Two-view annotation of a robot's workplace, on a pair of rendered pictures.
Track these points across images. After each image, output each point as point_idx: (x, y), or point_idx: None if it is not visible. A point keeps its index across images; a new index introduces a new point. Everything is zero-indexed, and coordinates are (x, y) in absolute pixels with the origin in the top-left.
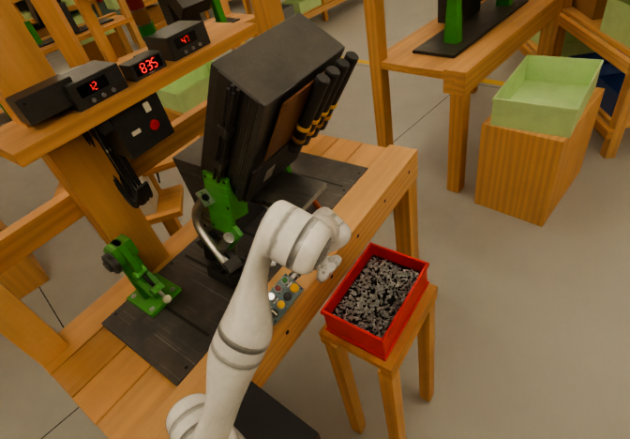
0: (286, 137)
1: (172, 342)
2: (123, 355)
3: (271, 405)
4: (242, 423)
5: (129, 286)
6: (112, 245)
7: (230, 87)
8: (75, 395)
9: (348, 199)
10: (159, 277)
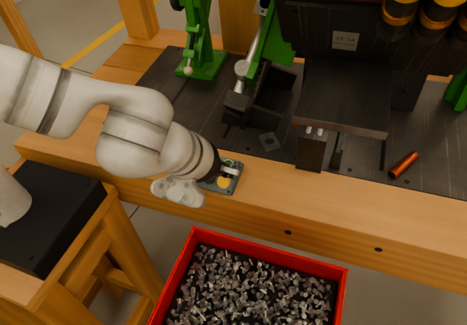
0: None
1: None
2: (139, 75)
3: (68, 210)
4: (53, 190)
5: (215, 44)
6: None
7: None
8: (105, 65)
9: (448, 207)
10: (222, 56)
